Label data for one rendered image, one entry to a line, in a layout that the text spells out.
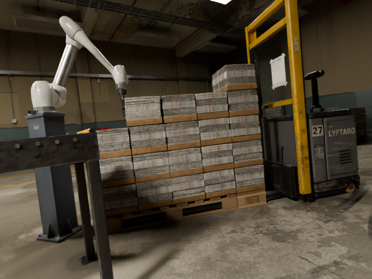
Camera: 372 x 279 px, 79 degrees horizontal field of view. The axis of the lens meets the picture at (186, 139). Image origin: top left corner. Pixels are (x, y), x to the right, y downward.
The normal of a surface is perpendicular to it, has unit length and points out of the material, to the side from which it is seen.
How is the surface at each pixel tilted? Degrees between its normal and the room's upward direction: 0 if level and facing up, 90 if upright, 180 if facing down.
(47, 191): 90
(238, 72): 90
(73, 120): 90
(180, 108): 90
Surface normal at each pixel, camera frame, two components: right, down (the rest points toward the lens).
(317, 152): 0.22, 0.03
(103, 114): 0.54, -0.01
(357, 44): -0.84, 0.11
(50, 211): -0.36, 0.08
